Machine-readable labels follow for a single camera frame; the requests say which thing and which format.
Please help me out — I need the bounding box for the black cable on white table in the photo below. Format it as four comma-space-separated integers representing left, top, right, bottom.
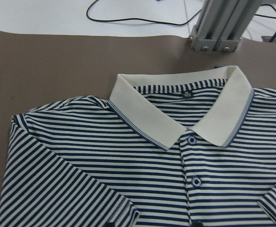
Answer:
86, 0, 203, 26

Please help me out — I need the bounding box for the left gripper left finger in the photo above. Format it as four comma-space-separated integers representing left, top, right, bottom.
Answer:
104, 222, 115, 227

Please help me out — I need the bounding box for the aluminium frame post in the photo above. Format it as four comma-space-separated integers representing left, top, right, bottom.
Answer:
190, 0, 262, 52

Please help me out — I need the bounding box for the navy white striped polo shirt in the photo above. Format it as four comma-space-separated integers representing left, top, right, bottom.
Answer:
0, 66, 276, 227

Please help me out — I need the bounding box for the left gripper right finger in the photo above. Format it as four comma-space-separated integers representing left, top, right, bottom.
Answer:
191, 221, 203, 227

